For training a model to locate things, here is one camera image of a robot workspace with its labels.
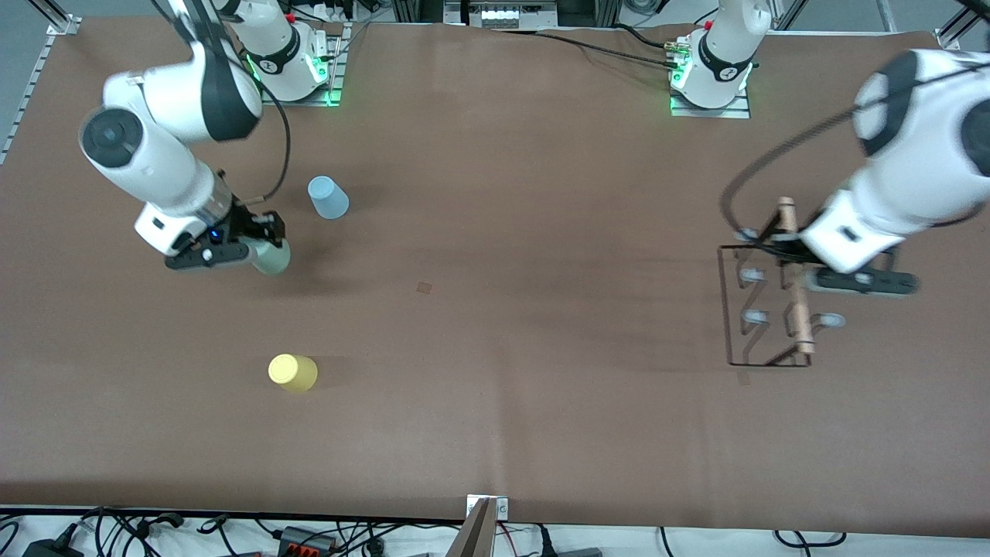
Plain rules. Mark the perforated metal edge rail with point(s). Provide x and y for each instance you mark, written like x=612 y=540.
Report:
x=27 y=93

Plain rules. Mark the yellow plastic cup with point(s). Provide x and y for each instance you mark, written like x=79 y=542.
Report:
x=292 y=373

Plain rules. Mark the grey electrical connector box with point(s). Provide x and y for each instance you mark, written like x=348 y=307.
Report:
x=503 y=14

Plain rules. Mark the flat grey box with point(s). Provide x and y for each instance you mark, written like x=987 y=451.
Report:
x=578 y=552

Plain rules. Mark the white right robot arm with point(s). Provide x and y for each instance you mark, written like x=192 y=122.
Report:
x=155 y=100

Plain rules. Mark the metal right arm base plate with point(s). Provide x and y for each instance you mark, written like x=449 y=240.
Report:
x=334 y=70

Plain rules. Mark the black orange terminal block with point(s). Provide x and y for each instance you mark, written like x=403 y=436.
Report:
x=305 y=539

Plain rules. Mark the black power adapter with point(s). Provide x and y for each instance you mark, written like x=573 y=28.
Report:
x=46 y=549

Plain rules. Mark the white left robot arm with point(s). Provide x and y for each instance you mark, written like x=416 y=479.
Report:
x=920 y=100

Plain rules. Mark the aluminium frame rail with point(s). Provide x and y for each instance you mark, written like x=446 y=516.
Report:
x=950 y=35
x=58 y=23

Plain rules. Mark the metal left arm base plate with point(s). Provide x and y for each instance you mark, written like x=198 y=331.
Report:
x=711 y=112

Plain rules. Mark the brown table cover sheet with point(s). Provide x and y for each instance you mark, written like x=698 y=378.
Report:
x=541 y=425

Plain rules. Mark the white metal mount bracket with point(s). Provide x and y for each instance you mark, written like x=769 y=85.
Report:
x=501 y=508

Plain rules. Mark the pale green plastic cup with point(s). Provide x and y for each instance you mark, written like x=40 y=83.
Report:
x=272 y=261

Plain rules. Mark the brown camera mount post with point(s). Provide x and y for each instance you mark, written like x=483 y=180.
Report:
x=476 y=534

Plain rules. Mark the light blue plastic cup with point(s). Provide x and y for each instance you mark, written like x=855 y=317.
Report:
x=329 y=199

